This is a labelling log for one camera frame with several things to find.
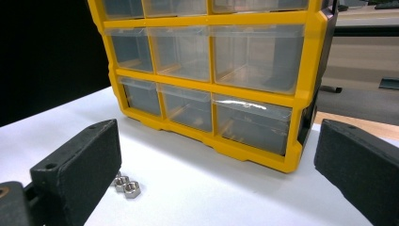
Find black floor bar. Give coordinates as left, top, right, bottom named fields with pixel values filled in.
left=319, top=85, right=343, bottom=94

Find gray background desk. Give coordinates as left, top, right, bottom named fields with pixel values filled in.
left=332, top=4, right=399, bottom=38

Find clear plastic drawer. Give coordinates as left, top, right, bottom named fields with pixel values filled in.
left=142, top=0, right=211, bottom=18

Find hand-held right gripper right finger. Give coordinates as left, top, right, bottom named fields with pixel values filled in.
left=314, top=119, right=399, bottom=226

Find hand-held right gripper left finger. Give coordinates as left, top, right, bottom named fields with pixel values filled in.
left=30, top=119, right=122, bottom=226

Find wooden table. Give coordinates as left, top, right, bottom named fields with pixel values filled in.
left=314, top=111, right=399, bottom=141

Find dark floor wedge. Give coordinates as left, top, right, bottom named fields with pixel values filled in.
left=378, top=77, right=399, bottom=91

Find group of clear organizer drawers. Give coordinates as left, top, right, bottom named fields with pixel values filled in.
left=102, top=0, right=310, bottom=157

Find yellow black organizer cabinet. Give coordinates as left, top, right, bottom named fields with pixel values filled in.
left=87, top=0, right=340, bottom=174

